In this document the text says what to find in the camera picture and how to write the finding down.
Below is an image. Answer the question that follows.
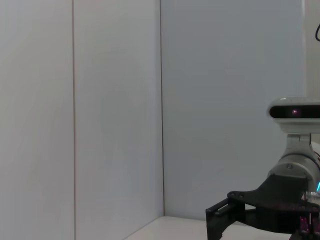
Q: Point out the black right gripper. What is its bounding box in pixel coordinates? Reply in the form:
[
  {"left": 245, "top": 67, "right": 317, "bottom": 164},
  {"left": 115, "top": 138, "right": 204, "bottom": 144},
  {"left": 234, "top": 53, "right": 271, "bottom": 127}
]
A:
[{"left": 205, "top": 173, "right": 320, "bottom": 240}]

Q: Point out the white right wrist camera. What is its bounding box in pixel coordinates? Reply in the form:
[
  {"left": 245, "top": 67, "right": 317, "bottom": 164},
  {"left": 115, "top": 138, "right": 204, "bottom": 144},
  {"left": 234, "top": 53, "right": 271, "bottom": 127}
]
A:
[{"left": 266, "top": 96, "right": 320, "bottom": 156}]

